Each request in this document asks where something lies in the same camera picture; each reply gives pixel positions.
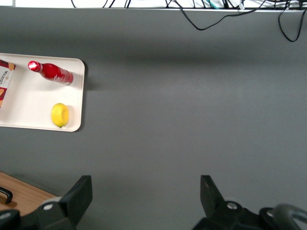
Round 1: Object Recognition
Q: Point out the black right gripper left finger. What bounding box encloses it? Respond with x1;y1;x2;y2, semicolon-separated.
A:
23;175;94;230

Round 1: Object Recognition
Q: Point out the yellow lemon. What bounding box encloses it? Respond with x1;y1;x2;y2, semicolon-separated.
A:
50;103;70;128

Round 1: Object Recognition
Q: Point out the red long snack box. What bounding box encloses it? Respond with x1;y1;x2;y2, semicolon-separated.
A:
0;59;17;109

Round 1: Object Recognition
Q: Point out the red coke bottle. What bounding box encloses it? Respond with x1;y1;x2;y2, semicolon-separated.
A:
27;60;74;86

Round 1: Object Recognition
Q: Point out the cream plastic tray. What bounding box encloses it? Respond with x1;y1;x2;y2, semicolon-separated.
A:
0;52;86;133

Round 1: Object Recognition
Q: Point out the black floor cable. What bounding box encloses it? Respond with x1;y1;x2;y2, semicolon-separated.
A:
70;0;116;9

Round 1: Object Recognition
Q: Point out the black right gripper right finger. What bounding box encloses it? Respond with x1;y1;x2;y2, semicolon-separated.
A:
191;174;266;230

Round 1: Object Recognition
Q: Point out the black looped cable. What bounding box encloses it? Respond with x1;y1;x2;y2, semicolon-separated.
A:
278;4;305;43

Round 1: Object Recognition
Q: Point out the wooden two-drawer cabinet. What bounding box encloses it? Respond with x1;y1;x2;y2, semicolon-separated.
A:
0;171;59;212

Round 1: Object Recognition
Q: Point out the black drawer handle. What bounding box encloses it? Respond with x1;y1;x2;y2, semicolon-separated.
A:
0;186;13;205

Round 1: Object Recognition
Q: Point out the black cable over table edge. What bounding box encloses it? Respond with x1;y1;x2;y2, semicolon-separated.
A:
179;0;273;31

